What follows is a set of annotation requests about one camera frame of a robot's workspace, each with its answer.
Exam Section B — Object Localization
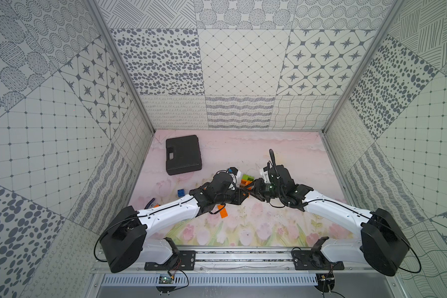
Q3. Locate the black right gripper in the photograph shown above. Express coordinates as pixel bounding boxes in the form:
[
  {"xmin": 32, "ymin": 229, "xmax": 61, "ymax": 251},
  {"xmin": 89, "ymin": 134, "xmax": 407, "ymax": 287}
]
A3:
[{"xmin": 243, "ymin": 178, "xmax": 284, "ymax": 203}]

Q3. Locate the orange 2x4 lego plate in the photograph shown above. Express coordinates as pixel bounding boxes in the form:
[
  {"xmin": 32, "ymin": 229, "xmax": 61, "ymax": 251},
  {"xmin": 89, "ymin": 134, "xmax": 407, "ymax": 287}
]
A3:
[{"xmin": 240, "ymin": 180, "xmax": 252, "ymax": 187}]

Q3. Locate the green long lego brick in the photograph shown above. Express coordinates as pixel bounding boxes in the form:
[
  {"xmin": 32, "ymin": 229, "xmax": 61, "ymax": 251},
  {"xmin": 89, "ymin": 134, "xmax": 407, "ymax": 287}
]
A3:
[{"xmin": 242, "ymin": 175, "xmax": 254, "ymax": 181}]

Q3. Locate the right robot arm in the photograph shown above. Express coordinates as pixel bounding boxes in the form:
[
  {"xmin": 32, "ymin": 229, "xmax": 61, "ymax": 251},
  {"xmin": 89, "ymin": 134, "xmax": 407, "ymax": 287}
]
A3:
[{"xmin": 247, "ymin": 178, "xmax": 411, "ymax": 276}]

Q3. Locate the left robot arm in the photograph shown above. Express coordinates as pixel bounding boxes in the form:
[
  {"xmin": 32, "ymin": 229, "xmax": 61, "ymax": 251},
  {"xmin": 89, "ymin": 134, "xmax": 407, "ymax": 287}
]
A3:
[{"xmin": 98, "ymin": 168, "xmax": 247, "ymax": 273}]

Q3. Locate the black plastic case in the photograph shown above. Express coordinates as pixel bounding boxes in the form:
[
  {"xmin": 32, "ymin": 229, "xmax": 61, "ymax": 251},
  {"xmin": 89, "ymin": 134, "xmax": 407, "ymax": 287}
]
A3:
[{"xmin": 166, "ymin": 135, "xmax": 202, "ymax": 176}]

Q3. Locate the green circuit board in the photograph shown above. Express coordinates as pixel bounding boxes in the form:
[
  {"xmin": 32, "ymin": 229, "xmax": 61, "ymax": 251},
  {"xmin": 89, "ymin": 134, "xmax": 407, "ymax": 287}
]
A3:
[{"xmin": 156, "ymin": 274, "xmax": 175, "ymax": 287}]

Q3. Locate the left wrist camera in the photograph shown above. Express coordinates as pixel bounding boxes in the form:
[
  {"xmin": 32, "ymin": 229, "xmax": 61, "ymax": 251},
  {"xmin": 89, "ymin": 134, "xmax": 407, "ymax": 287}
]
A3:
[{"xmin": 227, "ymin": 167, "xmax": 243, "ymax": 183}]

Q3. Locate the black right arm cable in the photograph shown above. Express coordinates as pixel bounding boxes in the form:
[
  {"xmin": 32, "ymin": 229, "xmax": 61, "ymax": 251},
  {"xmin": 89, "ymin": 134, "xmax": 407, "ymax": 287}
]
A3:
[{"xmin": 269, "ymin": 148, "xmax": 280, "ymax": 176}]

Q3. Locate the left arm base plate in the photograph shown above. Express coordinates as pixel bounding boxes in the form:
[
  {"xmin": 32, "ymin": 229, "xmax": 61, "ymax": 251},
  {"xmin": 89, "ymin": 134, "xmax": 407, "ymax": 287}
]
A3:
[{"xmin": 145, "ymin": 250, "xmax": 196, "ymax": 271}]

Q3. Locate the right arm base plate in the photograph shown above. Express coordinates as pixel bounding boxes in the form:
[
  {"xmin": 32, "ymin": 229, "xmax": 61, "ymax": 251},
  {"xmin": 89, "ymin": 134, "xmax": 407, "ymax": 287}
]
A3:
[{"xmin": 291, "ymin": 248, "xmax": 345, "ymax": 271}]

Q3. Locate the aluminium front rail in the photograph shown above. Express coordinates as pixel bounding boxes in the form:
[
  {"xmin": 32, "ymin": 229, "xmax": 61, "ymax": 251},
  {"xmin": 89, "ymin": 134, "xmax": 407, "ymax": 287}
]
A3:
[{"xmin": 92, "ymin": 245, "xmax": 399, "ymax": 274}]

